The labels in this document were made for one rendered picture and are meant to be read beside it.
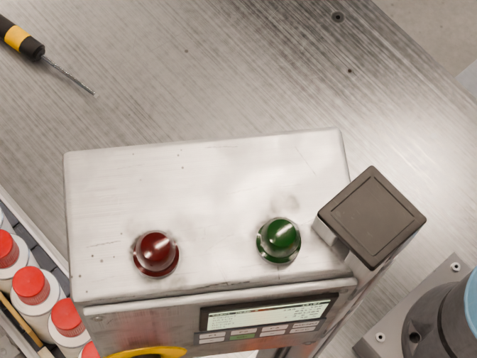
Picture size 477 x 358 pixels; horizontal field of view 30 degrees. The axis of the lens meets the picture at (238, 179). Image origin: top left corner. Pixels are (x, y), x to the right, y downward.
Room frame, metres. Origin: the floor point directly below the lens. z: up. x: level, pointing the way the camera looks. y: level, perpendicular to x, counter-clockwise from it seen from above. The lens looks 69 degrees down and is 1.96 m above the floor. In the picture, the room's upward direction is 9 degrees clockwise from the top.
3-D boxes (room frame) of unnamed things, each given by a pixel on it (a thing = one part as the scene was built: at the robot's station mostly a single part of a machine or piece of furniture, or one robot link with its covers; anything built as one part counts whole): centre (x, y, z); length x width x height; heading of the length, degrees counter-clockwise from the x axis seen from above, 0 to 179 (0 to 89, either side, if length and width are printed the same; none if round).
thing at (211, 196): (0.17, 0.01, 1.38); 0.17 x 0.10 x 0.19; 106
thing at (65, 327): (0.17, 0.15, 0.98); 0.05 x 0.05 x 0.20
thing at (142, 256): (0.14, 0.04, 1.49); 0.03 x 0.03 x 0.02
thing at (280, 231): (0.16, -0.03, 1.49); 0.03 x 0.03 x 0.02
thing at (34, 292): (0.20, 0.19, 0.98); 0.05 x 0.05 x 0.20
